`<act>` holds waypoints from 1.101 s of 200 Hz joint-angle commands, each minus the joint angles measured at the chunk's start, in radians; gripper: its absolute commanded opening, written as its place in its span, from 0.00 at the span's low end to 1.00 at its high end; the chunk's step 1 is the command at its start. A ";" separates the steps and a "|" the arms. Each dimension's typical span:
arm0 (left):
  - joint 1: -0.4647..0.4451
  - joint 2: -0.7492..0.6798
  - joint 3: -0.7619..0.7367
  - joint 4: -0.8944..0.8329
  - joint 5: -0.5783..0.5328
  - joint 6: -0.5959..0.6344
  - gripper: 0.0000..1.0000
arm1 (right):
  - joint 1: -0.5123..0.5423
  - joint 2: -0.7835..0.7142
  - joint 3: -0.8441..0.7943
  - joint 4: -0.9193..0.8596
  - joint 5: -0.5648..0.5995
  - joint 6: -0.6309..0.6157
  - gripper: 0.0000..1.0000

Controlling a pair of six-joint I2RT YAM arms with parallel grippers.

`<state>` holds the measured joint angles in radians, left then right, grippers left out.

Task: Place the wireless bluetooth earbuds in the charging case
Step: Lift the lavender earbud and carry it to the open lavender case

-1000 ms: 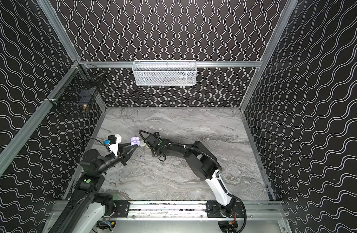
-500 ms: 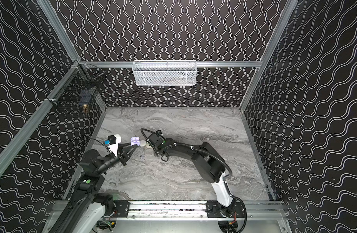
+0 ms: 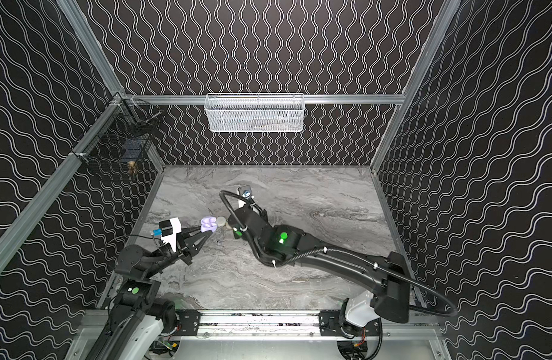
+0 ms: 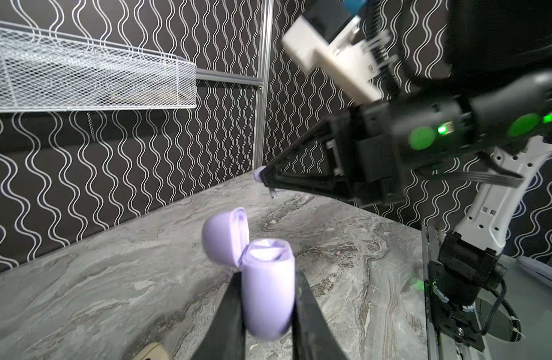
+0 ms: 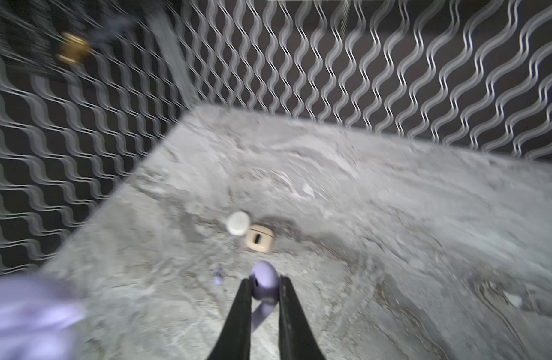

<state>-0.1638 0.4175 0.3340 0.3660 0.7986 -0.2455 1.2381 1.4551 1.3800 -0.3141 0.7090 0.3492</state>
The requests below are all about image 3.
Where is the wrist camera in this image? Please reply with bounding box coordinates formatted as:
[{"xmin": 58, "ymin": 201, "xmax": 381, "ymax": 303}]
[
  {"xmin": 238, "ymin": 185, "xmax": 253, "ymax": 200},
  {"xmin": 152, "ymin": 217, "xmax": 182, "ymax": 252}
]

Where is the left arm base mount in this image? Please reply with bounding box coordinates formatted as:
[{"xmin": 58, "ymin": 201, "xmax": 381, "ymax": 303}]
[{"xmin": 170, "ymin": 310, "xmax": 202, "ymax": 337}]

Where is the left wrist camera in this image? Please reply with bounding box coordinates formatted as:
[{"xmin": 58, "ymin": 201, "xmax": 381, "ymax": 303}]
[{"xmin": 152, "ymin": 217, "xmax": 182, "ymax": 252}]

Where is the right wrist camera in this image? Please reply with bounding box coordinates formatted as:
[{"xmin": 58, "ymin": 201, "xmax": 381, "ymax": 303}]
[{"xmin": 238, "ymin": 185, "xmax": 253, "ymax": 200}]

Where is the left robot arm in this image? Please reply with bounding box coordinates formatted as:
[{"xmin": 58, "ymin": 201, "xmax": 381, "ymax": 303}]
[{"xmin": 86, "ymin": 227, "xmax": 214, "ymax": 359}]

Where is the white wire mesh basket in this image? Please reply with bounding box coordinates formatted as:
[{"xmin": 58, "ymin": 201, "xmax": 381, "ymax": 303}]
[{"xmin": 204, "ymin": 93, "xmax": 306, "ymax": 133}]

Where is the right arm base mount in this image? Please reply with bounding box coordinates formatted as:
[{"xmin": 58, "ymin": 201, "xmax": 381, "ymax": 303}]
[{"xmin": 318, "ymin": 310, "xmax": 381, "ymax": 339}]

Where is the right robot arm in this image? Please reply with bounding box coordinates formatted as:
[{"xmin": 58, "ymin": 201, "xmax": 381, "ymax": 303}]
[{"xmin": 220, "ymin": 190, "xmax": 458, "ymax": 328}]

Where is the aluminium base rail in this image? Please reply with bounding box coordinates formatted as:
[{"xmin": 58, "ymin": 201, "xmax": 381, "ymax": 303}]
[{"xmin": 161, "ymin": 310, "xmax": 439, "ymax": 341}]

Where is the purple round earbud case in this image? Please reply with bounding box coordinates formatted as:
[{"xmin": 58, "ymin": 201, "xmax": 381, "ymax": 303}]
[{"xmin": 200, "ymin": 217, "xmax": 218, "ymax": 233}]

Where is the white round earbud case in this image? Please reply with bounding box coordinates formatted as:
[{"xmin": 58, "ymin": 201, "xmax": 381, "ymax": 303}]
[{"xmin": 216, "ymin": 217, "xmax": 226, "ymax": 227}]

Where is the brass bell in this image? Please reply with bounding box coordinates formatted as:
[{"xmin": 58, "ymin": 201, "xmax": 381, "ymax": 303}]
[{"xmin": 127, "ymin": 161, "xmax": 137, "ymax": 174}]

